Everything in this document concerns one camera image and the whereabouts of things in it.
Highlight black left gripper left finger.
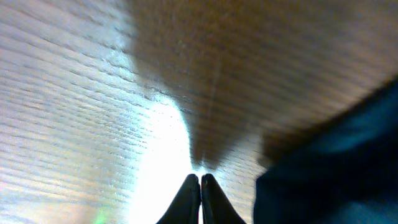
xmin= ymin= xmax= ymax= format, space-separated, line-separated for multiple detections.
xmin=157 ymin=174 xmax=201 ymax=224

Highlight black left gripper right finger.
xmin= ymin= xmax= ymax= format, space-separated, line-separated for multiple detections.
xmin=201 ymin=174 xmax=246 ymax=224

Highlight dark blue shorts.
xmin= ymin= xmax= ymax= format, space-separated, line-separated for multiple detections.
xmin=253 ymin=81 xmax=397 ymax=223

